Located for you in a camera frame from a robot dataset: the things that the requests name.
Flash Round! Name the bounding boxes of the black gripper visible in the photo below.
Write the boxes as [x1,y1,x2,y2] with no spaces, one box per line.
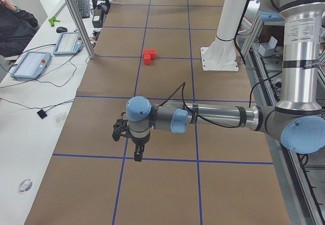
[131,133,150,162]

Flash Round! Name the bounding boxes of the red block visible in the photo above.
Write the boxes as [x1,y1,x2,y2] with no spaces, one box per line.
[143,54,151,65]
[143,49,151,55]
[149,49,156,59]

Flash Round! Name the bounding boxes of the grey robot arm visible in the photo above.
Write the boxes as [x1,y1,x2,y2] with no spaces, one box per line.
[122,0,324,162]

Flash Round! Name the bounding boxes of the small black square device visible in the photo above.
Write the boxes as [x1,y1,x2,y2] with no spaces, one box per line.
[37,109,48,119]

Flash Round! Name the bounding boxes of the clear tape roll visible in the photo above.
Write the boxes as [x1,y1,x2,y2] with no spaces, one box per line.
[17,179,33,192]

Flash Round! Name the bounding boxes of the far blue teach pendant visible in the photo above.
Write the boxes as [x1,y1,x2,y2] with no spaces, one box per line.
[53,32,83,56]

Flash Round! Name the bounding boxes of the blue teach pendant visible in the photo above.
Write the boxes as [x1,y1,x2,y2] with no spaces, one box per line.
[53,32,83,56]
[11,51,52,79]

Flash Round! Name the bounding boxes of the near blue teach pendant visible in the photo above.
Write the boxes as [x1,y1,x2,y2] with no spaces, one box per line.
[11,51,52,79]

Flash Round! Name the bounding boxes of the black computer mouse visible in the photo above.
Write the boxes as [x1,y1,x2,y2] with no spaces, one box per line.
[56,26,68,33]

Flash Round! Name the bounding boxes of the black keyboard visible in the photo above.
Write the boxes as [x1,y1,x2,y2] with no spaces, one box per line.
[75,0,90,19]

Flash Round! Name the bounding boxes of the green plastic tool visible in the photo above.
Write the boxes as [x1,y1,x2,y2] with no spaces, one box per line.
[48,17,60,27]

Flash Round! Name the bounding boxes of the white open box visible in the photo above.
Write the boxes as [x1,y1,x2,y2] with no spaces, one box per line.
[258,36,278,57]

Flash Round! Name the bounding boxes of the seated person black jacket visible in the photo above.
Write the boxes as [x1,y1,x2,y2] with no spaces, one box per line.
[1,0,39,57]

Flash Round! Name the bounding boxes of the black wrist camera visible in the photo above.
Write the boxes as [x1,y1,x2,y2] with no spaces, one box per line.
[112,119,132,141]

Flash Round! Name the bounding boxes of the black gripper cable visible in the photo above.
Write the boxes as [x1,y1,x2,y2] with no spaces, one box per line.
[159,81,270,128]

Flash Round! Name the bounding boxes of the pendant black cable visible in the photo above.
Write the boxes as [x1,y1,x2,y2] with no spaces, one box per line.
[0,43,88,110]

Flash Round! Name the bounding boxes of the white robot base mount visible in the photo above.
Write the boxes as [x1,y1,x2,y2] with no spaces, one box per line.
[201,0,250,72]

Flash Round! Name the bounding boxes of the aluminium frame post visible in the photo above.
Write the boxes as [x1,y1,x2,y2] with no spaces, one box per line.
[65,0,95,59]

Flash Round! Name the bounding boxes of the aluminium frame rack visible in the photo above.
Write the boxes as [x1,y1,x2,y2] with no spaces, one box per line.
[237,17,324,224]

